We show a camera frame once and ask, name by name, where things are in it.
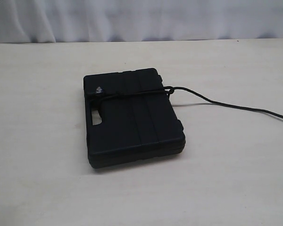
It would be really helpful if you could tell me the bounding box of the black plastic carrying case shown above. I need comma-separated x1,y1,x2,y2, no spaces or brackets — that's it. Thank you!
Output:
83,68,185,169

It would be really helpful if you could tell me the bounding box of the black braided rope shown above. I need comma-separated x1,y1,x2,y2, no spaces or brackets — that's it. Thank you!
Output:
84,86,283,122

